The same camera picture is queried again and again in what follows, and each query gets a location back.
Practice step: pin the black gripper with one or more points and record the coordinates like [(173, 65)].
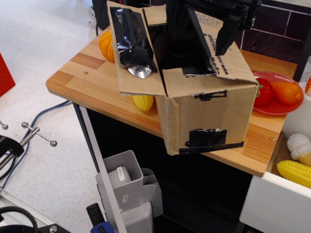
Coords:
[(236, 15)]

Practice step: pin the brown cardboard box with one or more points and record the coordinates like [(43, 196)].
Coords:
[(204, 101)]

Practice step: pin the metal spoon on left flap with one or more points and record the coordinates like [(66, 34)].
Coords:
[(140, 71)]

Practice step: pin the red toy tomato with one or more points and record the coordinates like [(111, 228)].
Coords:
[(265, 94)]

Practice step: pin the yellow toy corn under box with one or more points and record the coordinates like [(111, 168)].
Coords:
[(143, 102)]

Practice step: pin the orange plastic pumpkin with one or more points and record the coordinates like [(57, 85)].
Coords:
[(105, 45)]

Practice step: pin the orange toy carrot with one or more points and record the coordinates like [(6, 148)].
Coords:
[(287, 92)]

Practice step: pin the red plastic plate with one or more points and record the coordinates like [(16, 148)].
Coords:
[(277, 107)]

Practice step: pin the white toy ice cream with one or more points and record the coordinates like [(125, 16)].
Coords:
[(300, 147)]

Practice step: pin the yellow toy corn in bin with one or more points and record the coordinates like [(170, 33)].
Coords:
[(295, 172)]

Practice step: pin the grey plastic holder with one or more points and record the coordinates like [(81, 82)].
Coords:
[(131, 195)]

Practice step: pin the white storage bin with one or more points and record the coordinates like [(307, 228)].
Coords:
[(274, 204)]

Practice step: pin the red box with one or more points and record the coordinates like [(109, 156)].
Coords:
[(6, 80)]

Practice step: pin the metal clamp with handle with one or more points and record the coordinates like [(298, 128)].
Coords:
[(16, 149)]

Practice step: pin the blue black tool handle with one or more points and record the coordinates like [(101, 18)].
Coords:
[(98, 221)]

